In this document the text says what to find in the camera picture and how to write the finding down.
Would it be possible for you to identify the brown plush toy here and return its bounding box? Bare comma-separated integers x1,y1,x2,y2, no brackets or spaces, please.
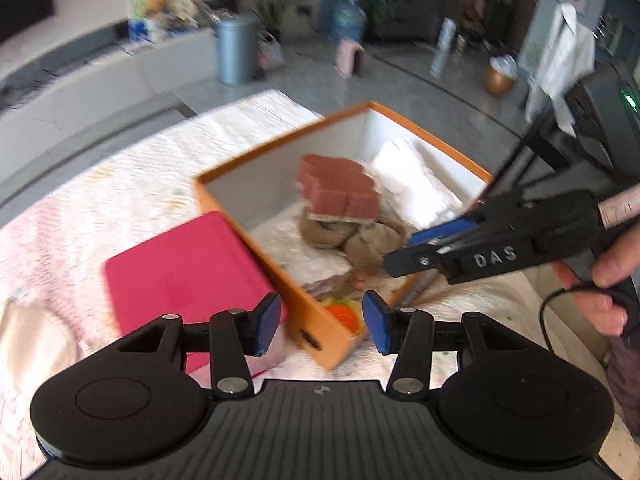
299,210,412,282

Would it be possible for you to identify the blue white box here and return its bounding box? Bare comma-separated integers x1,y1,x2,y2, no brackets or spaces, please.
128,14,157,44

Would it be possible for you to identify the potted green plant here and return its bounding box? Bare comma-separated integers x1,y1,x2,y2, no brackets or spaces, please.
229,0,302,37

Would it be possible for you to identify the white curved cabinet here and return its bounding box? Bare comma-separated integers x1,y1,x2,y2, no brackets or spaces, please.
0,25,222,162

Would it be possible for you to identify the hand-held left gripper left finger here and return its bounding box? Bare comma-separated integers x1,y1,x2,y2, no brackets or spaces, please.
112,291,282,395

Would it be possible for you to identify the orange cardboard box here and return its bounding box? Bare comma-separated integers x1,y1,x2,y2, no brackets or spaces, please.
194,101,496,372

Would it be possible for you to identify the gold pot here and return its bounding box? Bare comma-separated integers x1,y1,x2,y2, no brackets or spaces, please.
483,54,519,96

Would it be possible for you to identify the pink sponge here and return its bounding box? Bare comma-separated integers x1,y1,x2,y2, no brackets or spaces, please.
297,154,382,225

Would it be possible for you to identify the grey trash can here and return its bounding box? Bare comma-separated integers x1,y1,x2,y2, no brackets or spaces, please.
216,16,261,86

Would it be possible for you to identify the cream fluffy cloth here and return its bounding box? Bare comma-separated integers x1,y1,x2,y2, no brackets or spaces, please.
0,302,77,397

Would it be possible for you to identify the person's dark clothing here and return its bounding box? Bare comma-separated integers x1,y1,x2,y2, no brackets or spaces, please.
601,332,640,442

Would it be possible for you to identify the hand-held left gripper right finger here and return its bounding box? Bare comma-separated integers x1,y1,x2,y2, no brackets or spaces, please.
361,291,531,395

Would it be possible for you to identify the black cable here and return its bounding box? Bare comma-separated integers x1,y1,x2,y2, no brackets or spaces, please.
538,282,626,361

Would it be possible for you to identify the white rolled tube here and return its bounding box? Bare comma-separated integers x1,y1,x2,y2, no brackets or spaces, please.
430,17,456,76

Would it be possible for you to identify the white hanging cloth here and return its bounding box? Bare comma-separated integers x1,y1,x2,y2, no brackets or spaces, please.
524,2,597,137

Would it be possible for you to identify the white plastic pack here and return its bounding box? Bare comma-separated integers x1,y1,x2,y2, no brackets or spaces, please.
367,136,466,229

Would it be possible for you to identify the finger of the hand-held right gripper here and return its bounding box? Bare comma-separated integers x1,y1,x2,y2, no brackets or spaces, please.
383,244,454,279
407,205,501,249

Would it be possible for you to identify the person's right hand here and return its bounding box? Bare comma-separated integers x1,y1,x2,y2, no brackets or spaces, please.
554,220,640,339

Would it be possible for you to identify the red box lid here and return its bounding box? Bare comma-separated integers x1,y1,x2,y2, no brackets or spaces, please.
104,211,291,379

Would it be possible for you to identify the pink stool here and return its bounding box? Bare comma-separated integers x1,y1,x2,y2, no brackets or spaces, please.
334,40,366,79

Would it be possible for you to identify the yellow pink plastic packet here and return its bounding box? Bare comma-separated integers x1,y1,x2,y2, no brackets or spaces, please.
300,266,401,336

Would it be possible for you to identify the blue water jug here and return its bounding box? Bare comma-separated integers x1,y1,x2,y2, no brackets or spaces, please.
332,0,369,44

